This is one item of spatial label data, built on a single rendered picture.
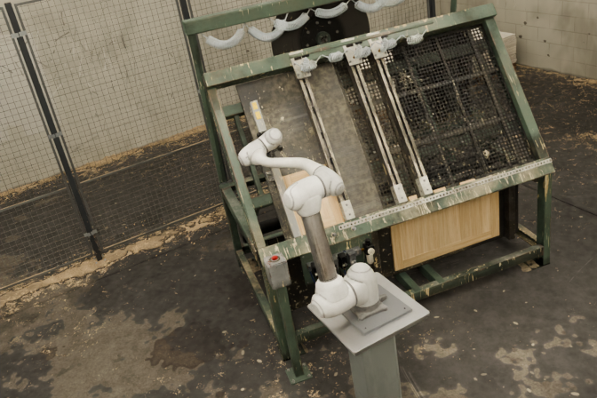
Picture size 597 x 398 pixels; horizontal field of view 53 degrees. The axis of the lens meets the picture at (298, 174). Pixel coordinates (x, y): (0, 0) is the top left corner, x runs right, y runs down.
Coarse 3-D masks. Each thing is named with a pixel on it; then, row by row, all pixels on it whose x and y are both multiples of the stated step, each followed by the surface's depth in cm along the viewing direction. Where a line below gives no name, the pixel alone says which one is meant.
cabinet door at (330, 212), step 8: (288, 176) 398; (296, 176) 399; (304, 176) 400; (288, 184) 397; (328, 200) 400; (336, 200) 400; (328, 208) 399; (336, 208) 399; (296, 216) 394; (328, 216) 398; (336, 216) 398; (328, 224) 396; (336, 224) 397; (304, 232) 392
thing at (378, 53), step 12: (384, 36) 407; (372, 48) 419; (384, 48) 409; (372, 60) 427; (384, 60) 422; (384, 72) 423; (384, 84) 420; (396, 96) 418; (396, 108) 416; (396, 120) 417; (408, 132) 414; (408, 144) 412; (408, 156) 415; (420, 168) 411; (420, 180) 408; (420, 192) 412; (432, 192) 408
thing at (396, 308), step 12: (384, 288) 351; (384, 300) 340; (396, 300) 338; (348, 312) 336; (384, 312) 331; (396, 312) 329; (408, 312) 329; (360, 324) 324; (372, 324) 323; (384, 324) 323
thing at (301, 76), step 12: (300, 60) 407; (300, 72) 405; (300, 84) 408; (312, 96) 407; (312, 108) 406; (312, 120) 406; (324, 132) 403; (324, 144) 405; (324, 156) 402; (336, 168) 400; (348, 204) 396; (348, 216) 394
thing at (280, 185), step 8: (256, 120) 400; (264, 128) 400; (272, 168) 395; (280, 176) 395; (280, 184) 394; (280, 192) 393; (288, 208) 392; (288, 216) 390; (296, 224) 390; (296, 232) 389
